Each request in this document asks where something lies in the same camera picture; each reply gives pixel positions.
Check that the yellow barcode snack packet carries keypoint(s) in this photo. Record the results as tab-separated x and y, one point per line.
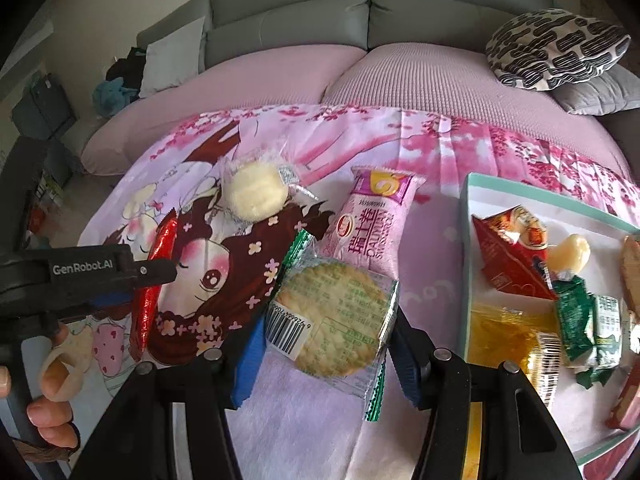
500	340

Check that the brown bread packet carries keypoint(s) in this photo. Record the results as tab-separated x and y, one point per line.
631	270

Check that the grey quilted pillow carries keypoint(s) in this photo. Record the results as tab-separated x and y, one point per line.
600	92

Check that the pink roll cake packet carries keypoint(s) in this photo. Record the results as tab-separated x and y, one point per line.
370	220

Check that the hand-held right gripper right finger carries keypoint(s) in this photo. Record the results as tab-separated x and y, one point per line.
407	370

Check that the green white chips packet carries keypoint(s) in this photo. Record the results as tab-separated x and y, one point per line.
575	315

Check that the green white snack packet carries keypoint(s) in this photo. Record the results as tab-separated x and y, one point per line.
610	325

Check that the round cracker packet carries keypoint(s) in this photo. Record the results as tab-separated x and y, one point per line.
335	320

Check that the cream bun packet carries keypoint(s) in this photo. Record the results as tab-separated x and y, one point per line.
255	190
570	250

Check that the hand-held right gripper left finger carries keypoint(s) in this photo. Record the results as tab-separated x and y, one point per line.
250	365

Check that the red cartoon snack packet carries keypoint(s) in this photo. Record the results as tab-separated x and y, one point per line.
505	260

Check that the dark storage cabinet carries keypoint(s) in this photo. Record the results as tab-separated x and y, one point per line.
45	105

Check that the red patterned box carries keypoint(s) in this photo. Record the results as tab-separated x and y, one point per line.
625	400

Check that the teal cloth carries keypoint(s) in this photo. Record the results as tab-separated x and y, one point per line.
112	97

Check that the black white patterned pillow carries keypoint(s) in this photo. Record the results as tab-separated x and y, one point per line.
555	45

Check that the light grey pillow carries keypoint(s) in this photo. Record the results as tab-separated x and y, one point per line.
172	55

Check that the printed blanket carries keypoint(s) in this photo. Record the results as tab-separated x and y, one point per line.
435	260

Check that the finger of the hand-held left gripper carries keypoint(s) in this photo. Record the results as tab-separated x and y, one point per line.
155	271
115	300

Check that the pink sofa cover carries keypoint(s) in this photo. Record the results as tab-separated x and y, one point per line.
400	80

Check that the person's left hand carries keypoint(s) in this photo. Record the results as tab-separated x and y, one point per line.
50	412

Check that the red foil snack packet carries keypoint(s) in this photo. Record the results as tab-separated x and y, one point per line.
162	240

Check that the black cloth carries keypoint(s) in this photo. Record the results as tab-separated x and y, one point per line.
130	62

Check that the teal rimmed tray box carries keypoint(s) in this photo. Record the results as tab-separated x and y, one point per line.
575	205

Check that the grey sofa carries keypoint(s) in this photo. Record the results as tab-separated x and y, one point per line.
300	5

